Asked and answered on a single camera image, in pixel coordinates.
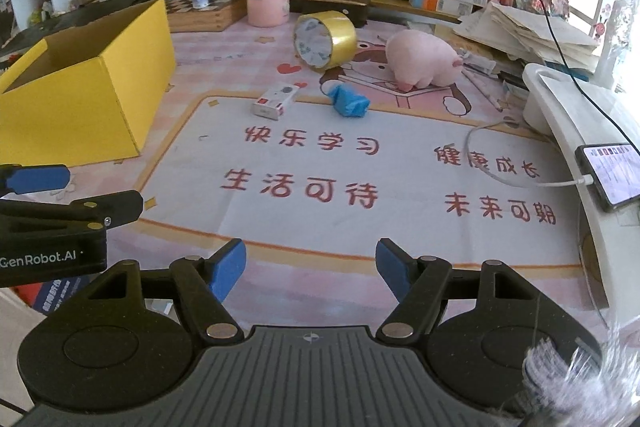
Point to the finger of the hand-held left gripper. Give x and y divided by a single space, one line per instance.
120 206
40 180

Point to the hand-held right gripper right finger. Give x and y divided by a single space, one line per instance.
395 267

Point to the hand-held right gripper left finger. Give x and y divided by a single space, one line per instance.
227 267

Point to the yellow cardboard box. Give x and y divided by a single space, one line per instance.
75 107

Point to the small white red box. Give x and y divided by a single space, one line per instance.
272 102

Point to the blue cloth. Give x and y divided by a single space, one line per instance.
350 102

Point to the pink plush pig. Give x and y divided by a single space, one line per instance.
420 57

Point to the yellow tape roll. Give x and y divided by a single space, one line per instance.
342 37

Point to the pink checkered mat covered desktop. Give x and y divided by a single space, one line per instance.
310 227

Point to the red gift carton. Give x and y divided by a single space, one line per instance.
45 294

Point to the black electronic keyboard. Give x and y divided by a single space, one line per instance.
100 9

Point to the white pencil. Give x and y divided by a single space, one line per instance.
482 89

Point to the wooden chessboard box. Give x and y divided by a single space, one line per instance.
225 14

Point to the white desk riser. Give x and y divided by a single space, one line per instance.
560 107

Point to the black smartphone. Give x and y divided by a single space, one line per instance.
612 172

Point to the pile of white papers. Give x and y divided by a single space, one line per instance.
525 32

